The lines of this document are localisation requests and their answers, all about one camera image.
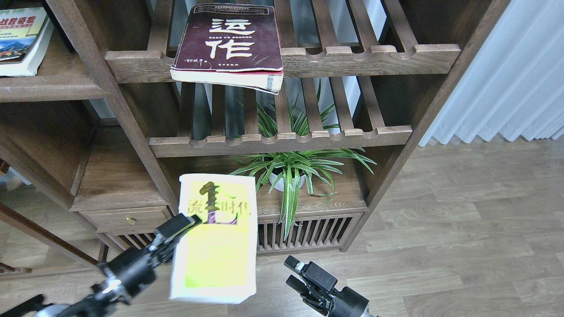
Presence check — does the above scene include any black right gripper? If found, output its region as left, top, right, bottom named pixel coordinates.
left=284, top=255, right=372, bottom=317

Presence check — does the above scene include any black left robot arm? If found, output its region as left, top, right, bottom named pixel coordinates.
left=1, top=214, right=203, bottom=317

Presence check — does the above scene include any brass drawer knob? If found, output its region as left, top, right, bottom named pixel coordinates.
left=126, top=215, right=136, bottom=225

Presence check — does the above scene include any dark wooden bookshelf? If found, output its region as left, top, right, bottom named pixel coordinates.
left=1, top=0, right=509, bottom=254

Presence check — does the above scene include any white book with colourful picture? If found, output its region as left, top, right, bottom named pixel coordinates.
left=0, top=7, right=54, bottom=77

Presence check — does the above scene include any white pleated curtain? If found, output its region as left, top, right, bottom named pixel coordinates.
left=419, top=0, right=564, bottom=146

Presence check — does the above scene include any yellow green book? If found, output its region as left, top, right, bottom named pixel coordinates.
left=169, top=174, right=258, bottom=304

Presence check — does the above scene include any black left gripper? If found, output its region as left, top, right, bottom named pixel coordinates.
left=97, top=214, right=203, bottom=304

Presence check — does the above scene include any green spider plant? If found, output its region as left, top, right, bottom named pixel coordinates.
left=229, top=98, right=377, bottom=240

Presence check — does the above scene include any dark wooden side frame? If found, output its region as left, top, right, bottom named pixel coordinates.
left=0, top=161, right=115, bottom=281

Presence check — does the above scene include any dark maroon book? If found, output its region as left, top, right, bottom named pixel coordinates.
left=171, top=3, right=284, bottom=95

